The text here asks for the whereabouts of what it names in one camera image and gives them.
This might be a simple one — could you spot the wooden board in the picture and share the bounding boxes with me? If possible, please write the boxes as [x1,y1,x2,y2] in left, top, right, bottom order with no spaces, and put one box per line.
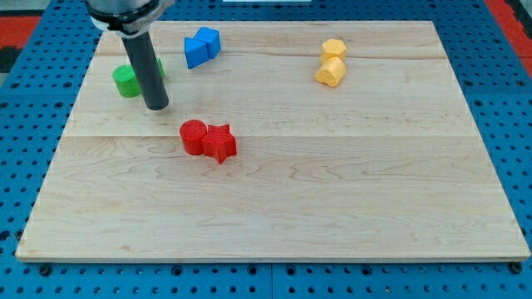
[16,21,530,263]

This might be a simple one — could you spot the red cylinder block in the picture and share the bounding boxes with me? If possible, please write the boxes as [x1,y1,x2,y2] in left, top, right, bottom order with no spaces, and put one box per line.
[180,120,207,155]

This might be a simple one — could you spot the yellow hexagon block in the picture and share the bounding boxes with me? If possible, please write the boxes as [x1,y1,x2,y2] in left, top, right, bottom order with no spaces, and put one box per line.
[320,38,347,63]

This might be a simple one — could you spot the blue cube block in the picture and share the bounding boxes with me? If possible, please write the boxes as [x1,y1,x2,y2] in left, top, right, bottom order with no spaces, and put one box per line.
[194,27,221,59]

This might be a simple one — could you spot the green cylinder block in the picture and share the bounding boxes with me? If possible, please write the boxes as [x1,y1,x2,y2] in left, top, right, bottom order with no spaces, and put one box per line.
[112,65,140,98]

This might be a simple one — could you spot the blue triangular block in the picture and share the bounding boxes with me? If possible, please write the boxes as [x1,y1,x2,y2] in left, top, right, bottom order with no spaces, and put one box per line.
[184,37,209,69]

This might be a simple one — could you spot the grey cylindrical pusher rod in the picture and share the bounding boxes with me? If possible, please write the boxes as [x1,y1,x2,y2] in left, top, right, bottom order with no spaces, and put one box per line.
[122,32,169,110]

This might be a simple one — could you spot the yellow rounded block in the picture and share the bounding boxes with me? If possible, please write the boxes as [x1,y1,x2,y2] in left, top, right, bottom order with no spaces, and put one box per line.
[314,56,347,87]

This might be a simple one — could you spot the red star block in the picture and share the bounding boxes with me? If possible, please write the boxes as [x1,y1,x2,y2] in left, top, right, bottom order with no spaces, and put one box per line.
[201,124,237,164]

